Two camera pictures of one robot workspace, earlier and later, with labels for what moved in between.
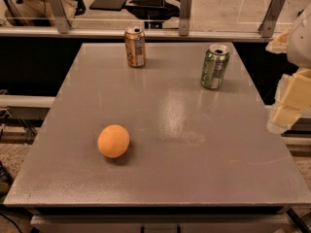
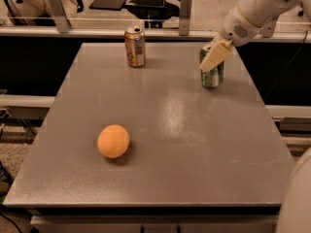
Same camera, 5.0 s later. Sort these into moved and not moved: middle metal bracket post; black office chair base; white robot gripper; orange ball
Moved: white robot gripper
Not moved: black office chair base; orange ball; middle metal bracket post
